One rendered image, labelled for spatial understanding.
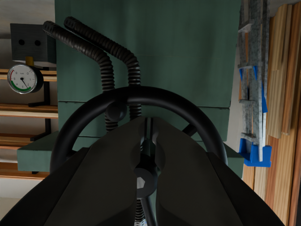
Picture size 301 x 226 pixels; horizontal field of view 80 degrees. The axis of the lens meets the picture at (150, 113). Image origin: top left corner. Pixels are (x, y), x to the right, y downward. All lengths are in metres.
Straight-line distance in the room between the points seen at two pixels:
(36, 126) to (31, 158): 3.00
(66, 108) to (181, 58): 0.31
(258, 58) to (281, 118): 0.71
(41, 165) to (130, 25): 0.42
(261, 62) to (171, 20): 0.93
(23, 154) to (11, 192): 3.69
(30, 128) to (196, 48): 3.37
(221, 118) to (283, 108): 1.36
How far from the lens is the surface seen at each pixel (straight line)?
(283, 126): 1.85
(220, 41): 0.50
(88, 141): 0.50
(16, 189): 4.18
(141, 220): 0.44
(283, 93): 1.82
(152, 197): 0.43
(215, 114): 0.49
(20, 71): 0.48
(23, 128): 3.71
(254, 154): 1.38
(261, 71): 1.30
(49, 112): 2.77
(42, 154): 0.56
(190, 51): 0.47
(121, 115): 0.22
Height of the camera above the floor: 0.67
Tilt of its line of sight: 8 degrees up
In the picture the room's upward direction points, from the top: 178 degrees counter-clockwise
